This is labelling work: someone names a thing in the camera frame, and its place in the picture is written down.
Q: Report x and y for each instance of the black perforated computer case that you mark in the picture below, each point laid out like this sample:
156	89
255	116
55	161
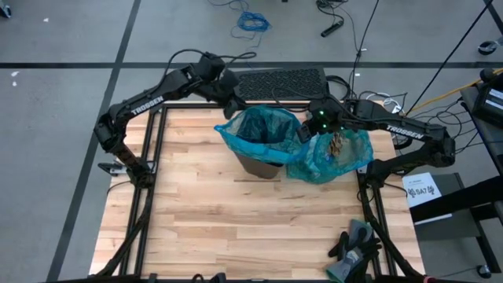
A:
283	80

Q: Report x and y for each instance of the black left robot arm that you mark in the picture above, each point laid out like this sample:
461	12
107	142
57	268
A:
147	105

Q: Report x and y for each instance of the white power strip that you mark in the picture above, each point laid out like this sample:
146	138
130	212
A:
394	109

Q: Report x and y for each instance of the black power strip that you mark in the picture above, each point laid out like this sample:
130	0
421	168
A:
332	28

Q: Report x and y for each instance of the large brown paper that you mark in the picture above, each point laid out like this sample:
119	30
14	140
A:
336	143

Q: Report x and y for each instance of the teal plastic trash bag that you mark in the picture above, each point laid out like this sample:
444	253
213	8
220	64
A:
287	149

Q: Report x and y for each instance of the grey metal base bracket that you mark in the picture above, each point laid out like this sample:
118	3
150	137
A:
114	169
361	168

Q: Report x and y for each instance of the bin with teal liner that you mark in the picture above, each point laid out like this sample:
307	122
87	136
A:
314	169

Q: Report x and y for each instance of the white printed paper sign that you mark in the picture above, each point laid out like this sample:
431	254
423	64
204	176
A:
421	189

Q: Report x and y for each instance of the black trash bin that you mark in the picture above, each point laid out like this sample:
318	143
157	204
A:
259	169

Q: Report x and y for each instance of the black caster wheel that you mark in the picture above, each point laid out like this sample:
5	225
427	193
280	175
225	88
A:
487	48
484	271
4	11

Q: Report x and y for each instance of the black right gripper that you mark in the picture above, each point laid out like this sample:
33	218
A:
334	116

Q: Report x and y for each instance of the black side table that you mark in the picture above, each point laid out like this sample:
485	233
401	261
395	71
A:
452	200

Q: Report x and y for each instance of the grey black work glove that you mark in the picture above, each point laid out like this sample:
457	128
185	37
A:
359	232
346	267

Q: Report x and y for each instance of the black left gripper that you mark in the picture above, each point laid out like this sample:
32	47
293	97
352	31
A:
232	94

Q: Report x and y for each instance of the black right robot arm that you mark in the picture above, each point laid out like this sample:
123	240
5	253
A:
404	131

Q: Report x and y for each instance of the black screen device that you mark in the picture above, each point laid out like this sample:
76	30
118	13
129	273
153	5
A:
489	104

